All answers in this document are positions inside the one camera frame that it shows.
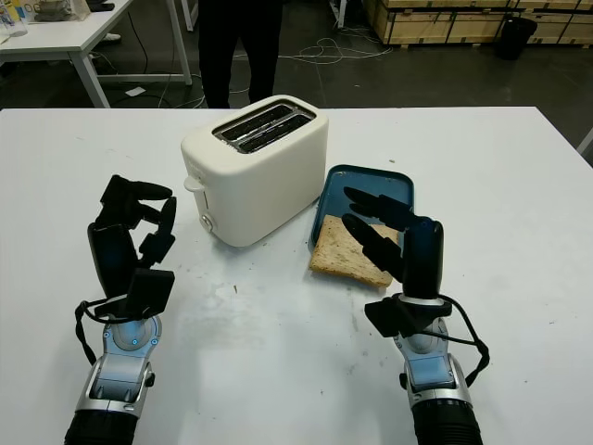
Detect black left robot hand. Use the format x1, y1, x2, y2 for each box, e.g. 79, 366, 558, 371
86, 174, 179, 307

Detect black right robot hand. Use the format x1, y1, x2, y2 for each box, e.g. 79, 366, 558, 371
340, 185, 446, 300

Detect brown bread slice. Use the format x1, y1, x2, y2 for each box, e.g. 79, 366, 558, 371
309, 214, 394, 289

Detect blue plastic tray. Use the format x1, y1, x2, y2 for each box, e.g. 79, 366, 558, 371
308, 164, 415, 261

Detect white two-slot toaster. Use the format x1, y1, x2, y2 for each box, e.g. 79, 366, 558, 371
180, 95, 330, 248

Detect white office desk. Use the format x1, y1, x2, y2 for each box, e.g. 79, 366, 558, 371
0, 0, 194, 110

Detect person in black trousers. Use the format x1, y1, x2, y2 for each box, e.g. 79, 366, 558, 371
197, 0, 283, 110

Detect stacked wooden crates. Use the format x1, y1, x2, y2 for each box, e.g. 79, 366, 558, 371
361, 0, 593, 47

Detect black waste bin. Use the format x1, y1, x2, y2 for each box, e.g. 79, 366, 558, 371
498, 17, 538, 60

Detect grey plastic bag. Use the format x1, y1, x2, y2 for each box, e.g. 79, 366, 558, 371
27, 0, 89, 24

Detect clear plastic cup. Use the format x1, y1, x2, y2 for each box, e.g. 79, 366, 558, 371
0, 0, 30, 38

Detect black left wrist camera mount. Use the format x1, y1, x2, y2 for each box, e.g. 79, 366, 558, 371
90, 267, 176, 322

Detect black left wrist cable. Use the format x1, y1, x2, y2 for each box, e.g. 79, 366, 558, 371
73, 299, 140, 368

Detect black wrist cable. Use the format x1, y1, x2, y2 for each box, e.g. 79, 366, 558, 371
397, 296, 491, 388
73, 299, 140, 368

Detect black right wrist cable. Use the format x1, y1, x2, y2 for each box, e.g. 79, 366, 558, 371
397, 296, 491, 388

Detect white floor cable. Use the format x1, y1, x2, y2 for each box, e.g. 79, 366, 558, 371
277, 25, 395, 60

